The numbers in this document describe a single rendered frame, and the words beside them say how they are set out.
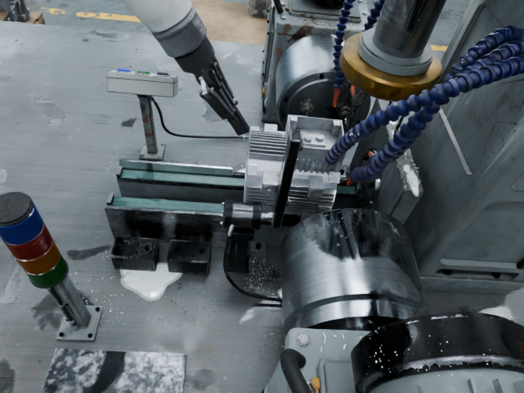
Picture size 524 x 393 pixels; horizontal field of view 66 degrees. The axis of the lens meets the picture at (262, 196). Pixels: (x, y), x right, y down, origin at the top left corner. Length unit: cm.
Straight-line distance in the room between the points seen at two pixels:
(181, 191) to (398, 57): 62
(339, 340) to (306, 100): 65
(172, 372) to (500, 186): 68
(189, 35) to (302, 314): 52
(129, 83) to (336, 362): 84
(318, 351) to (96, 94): 121
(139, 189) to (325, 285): 61
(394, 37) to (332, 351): 49
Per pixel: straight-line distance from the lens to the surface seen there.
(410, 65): 74
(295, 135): 69
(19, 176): 132
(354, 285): 64
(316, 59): 107
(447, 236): 93
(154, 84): 110
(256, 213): 83
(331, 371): 56
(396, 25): 72
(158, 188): 107
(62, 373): 85
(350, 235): 68
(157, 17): 76
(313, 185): 85
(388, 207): 88
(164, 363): 82
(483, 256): 106
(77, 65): 170
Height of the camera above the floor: 170
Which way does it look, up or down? 50 degrees down
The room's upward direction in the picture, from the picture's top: 9 degrees clockwise
